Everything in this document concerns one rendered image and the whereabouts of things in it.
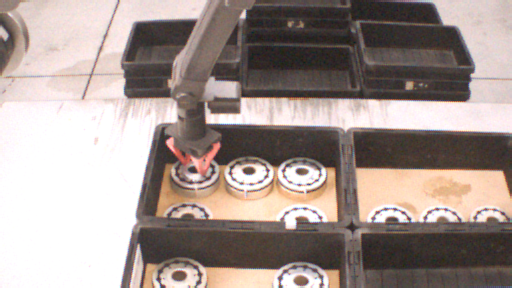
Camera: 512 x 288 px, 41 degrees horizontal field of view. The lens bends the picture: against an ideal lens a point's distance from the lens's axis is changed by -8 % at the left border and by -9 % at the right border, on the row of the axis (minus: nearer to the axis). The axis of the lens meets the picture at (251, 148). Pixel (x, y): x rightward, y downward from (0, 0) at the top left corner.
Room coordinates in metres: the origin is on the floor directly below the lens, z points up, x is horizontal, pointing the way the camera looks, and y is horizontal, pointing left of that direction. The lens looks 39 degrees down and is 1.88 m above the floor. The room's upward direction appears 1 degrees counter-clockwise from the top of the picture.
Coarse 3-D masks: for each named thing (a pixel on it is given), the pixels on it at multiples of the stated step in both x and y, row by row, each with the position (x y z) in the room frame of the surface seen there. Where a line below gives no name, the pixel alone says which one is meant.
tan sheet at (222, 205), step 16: (160, 192) 1.16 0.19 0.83; (224, 192) 1.16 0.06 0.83; (272, 192) 1.15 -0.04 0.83; (160, 208) 1.11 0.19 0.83; (208, 208) 1.11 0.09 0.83; (224, 208) 1.11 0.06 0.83; (240, 208) 1.11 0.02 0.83; (256, 208) 1.11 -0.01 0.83; (272, 208) 1.11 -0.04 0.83; (320, 208) 1.10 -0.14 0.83; (336, 208) 1.10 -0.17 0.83
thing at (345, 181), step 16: (160, 128) 1.24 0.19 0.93; (224, 128) 1.24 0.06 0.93; (240, 128) 1.24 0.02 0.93; (256, 128) 1.24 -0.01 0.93; (272, 128) 1.24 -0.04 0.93; (288, 128) 1.24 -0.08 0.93; (304, 128) 1.24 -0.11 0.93; (320, 128) 1.24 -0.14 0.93; (336, 128) 1.24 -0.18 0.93; (144, 176) 1.09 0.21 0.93; (144, 192) 1.06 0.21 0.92; (144, 208) 1.01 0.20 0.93; (208, 224) 0.96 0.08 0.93; (224, 224) 0.96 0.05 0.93; (240, 224) 0.96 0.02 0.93; (256, 224) 0.96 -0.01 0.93; (272, 224) 0.96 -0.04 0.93; (304, 224) 0.96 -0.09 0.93; (320, 224) 0.96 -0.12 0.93; (336, 224) 0.95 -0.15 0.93
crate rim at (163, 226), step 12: (132, 228) 0.95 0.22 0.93; (144, 228) 0.95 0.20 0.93; (156, 228) 0.95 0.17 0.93; (168, 228) 0.95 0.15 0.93; (180, 228) 0.95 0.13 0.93; (192, 228) 0.95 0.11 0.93; (204, 228) 0.95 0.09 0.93; (216, 228) 0.95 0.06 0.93; (228, 228) 0.95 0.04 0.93; (240, 228) 0.95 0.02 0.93; (252, 228) 0.95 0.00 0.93; (264, 228) 0.95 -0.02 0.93; (276, 228) 0.95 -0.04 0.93; (300, 228) 0.95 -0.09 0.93; (312, 228) 0.95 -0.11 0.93; (324, 228) 0.95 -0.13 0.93; (336, 228) 0.94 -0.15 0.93; (132, 240) 0.92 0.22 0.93; (348, 240) 0.91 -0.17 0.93; (132, 252) 0.89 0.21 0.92; (348, 252) 0.90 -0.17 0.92; (132, 264) 0.86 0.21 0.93; (348, 264) 0.87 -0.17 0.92; (348, 276) 0.83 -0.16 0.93
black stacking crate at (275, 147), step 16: (160, 144) 1.22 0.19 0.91; (224, 144) 1.24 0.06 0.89; (240, 144) 1.24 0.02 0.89; (256, 144) 1.24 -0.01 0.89; (272, 144) 1.24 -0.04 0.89; (288, 144) 1.24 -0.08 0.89; (304, 144) 1.24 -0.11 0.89; (320, 144) 1.23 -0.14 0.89; (336, 144) 1.23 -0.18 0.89; (160, 160) 1.20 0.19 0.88; (176, 160) 1.25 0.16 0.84; (224, 160) 1.24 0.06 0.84; (272, 160) 1.24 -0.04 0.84; (320, 160) 1.23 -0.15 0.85; (336, 160) 1.22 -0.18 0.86; (160, 176) 1.18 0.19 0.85; (336, 176) 1.19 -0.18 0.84; (336, 192) 1.15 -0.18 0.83
